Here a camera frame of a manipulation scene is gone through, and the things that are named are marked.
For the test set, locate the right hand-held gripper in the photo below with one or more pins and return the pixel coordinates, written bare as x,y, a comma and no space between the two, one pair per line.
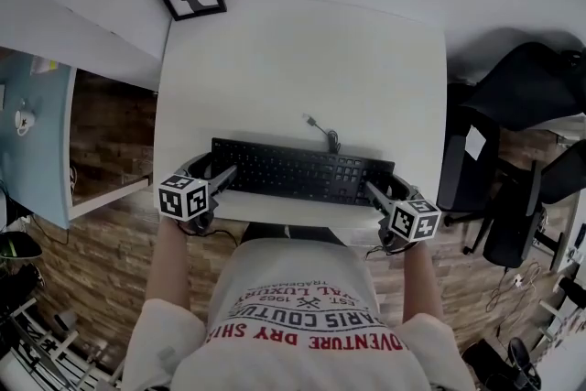
414,220

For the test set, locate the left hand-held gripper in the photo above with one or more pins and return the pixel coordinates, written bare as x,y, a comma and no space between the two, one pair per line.
183,197

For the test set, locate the black keyboard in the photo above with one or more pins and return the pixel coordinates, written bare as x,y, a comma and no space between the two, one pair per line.
293,169

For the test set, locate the person's left forearm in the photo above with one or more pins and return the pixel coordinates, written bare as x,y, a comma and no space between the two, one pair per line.
169,261

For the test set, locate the person's right forearm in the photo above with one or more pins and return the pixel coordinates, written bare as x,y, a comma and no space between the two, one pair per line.
423,284

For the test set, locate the white paper tag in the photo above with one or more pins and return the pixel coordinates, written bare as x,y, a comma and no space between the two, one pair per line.
475,143

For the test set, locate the white power adapter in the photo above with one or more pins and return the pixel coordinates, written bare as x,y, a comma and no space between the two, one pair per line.
518,280

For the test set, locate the black office chair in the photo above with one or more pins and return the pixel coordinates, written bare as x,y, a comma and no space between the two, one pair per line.
517,87

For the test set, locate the white printed t-shirt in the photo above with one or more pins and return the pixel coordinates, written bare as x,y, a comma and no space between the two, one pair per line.
297,334

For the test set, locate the white mug with star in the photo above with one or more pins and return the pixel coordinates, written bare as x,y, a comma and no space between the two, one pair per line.
25,120

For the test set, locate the coloured sticky notes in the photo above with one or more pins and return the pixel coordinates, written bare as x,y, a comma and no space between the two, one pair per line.
43,65

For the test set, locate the black bag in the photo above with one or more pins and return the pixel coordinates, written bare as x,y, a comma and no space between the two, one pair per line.
503,364

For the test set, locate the black rounded lamp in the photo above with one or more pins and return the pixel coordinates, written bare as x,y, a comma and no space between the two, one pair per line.
16,246

